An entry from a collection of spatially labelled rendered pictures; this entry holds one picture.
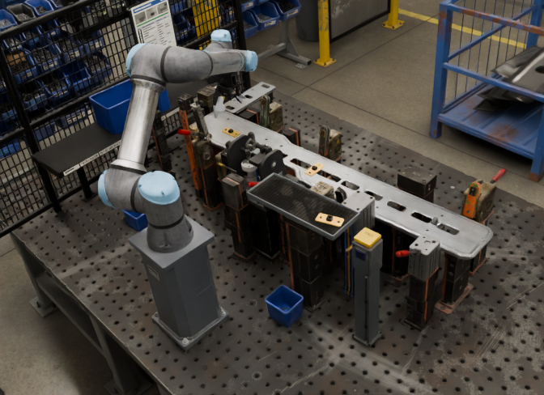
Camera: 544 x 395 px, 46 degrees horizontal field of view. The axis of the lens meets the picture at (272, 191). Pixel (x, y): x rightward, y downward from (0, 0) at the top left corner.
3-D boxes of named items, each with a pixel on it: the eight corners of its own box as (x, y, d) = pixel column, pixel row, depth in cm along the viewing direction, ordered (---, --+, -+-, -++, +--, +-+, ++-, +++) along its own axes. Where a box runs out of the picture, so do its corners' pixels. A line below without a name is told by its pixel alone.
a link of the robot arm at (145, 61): (129, 211, 194) (168, 40, 198) (89, 203, 200) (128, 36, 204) (150, 215, 206) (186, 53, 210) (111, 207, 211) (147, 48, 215)
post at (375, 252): (382, 333, 220) (384, 239, 193) (369, 348, 215) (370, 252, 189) (364, 323, 224) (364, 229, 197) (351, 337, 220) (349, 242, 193)
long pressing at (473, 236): (501, 227, 214) (501, 224, 213) (467, 265, 202) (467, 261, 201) (218, 108, 294) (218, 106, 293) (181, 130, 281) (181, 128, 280)
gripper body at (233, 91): (231, 102, 257) (227, 75, 249) (216, 96, 262) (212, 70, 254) (244, 95, 261) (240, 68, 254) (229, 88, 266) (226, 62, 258)
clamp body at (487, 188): (490, 258, 244) (503, 183, 222) (472, 280, 236) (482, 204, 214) (465, 247, 250) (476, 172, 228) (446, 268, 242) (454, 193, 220)
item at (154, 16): (180, 52, 309) (167, -11, 290) (143, 70, 296) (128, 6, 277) (177, 51, 310) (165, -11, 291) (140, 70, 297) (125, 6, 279)
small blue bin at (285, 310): (306, 314, 230) (304, 297, 224) (287, 331, 224) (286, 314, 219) (283, 300, 236) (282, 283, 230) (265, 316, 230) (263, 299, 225)
